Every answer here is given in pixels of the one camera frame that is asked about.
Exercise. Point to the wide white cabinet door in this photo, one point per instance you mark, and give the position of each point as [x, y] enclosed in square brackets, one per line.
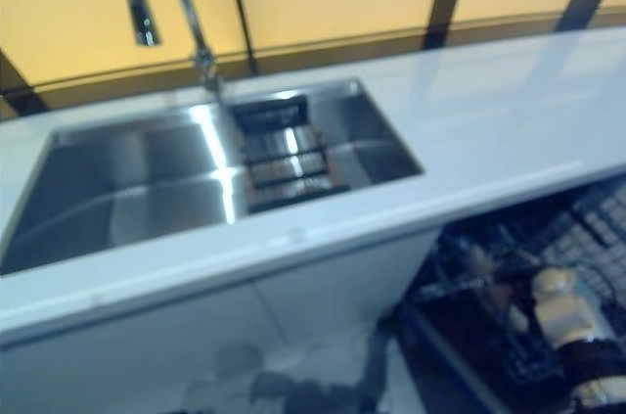
[122, 365]

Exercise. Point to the stainless steel sink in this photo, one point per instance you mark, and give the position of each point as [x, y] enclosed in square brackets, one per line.
[147, 174]

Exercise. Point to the open dishwasher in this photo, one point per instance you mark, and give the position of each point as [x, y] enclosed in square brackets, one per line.
[464, 335]

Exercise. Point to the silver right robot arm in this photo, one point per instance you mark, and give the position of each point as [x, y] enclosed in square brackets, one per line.
[596, 370]

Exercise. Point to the chrome kitchen faucet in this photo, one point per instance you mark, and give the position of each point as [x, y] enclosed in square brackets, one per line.
[145, 25]

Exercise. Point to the black dish drying rack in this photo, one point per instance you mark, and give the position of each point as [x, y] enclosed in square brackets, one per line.
[293, 189]

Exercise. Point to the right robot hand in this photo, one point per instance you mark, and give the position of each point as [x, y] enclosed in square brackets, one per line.
[562, 306]

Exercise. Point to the narrow white cabinet door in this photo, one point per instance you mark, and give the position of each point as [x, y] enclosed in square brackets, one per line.
[342, 282]

